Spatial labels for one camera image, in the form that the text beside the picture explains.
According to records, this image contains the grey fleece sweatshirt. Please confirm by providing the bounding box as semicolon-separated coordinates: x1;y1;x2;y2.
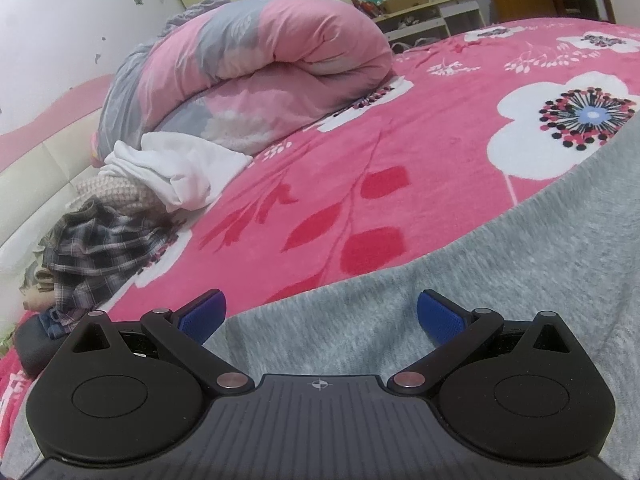
0;119;640;480

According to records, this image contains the cardboard box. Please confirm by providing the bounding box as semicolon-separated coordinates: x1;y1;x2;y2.
381;0;435;15

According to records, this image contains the pink grey rolled quilt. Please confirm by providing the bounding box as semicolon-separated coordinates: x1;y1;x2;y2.
91;0;394;167

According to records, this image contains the pink white bed headboard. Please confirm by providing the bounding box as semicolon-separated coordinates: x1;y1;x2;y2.
0;72;118;321

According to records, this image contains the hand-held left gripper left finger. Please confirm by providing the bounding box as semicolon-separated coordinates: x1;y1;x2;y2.
72;288;254;397

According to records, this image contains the beige folded cloth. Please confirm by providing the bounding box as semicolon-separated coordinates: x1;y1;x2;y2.
20;265;58;313

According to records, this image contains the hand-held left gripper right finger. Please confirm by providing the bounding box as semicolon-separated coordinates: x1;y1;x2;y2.
388;288;569;397

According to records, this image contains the dark folded garment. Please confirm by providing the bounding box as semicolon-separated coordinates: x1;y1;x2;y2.
12;310;68;380

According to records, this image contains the white shelf unit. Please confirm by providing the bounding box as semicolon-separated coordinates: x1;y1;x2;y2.
350;0;487;48

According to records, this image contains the plaid garment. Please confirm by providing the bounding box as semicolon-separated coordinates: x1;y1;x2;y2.
39;197;173;333

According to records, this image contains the beige knit garment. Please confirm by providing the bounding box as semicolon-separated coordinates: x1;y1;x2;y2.
75;170;173;221

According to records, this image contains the pink floral bed sheet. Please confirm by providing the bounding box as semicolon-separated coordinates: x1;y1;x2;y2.
0;17;640;411

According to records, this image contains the white garment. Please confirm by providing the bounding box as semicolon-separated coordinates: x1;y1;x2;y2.
102;132;254;213

